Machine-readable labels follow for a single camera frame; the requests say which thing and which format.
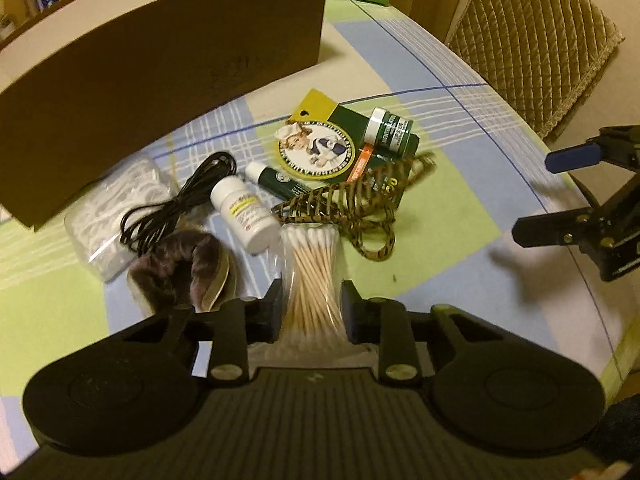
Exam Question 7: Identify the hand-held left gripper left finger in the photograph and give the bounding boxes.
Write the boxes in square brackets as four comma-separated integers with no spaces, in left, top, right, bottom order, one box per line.
[119,279,285,387]

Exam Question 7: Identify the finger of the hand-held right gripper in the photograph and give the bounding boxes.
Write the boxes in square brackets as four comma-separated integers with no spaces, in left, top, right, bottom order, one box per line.
[511,208,601,250]
[545,126,640,173]

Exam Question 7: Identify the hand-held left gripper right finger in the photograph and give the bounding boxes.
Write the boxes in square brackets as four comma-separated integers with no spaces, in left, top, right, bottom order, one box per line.
[340,280,506,387]

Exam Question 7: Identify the bag of cotton swabs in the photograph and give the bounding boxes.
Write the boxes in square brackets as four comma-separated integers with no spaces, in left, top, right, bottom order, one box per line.
[277,225,351,356]

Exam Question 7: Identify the small green tube white cap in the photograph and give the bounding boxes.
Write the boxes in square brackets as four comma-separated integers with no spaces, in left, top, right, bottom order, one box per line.
[245,162,321,201]

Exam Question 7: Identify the black cable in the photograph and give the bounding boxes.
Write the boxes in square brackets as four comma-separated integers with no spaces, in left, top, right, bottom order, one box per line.
[120,152,238,253]

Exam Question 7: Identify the brown cardboard box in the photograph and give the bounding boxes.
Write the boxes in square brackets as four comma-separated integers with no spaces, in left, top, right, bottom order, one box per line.
[0,0,332,233]

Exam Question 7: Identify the plaid cloth covered desktop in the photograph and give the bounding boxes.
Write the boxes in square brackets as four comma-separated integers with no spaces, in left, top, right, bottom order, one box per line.
[0,0,628,480]

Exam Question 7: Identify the white pill bottle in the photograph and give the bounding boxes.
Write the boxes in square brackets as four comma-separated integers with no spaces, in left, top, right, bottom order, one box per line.
[210,175,281,255]

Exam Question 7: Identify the leopard print hair claw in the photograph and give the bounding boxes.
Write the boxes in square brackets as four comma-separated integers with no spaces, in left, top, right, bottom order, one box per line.
[271,152,436,263]

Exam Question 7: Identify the brown furry hair band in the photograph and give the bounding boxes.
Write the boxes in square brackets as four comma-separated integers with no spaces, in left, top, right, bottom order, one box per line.
[127,230,241,318]

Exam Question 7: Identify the quilted beige chair cushion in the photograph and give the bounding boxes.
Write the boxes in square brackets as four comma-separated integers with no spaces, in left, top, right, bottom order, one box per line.
[445,0,626,143]

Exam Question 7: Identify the round yellow printed card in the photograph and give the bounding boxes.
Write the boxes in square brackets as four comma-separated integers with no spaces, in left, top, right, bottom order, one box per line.
[274,89,357,181]

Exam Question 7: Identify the green jar white lid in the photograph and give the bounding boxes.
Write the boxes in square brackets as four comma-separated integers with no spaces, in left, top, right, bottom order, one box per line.
[364,107,416,148]

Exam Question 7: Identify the dark green flat package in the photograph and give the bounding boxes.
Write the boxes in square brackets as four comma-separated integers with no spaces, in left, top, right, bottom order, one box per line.
[337,102,418,206]

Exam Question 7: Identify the clear box of floss picks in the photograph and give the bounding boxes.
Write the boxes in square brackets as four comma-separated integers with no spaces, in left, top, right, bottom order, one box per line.
[64,157,181,281]

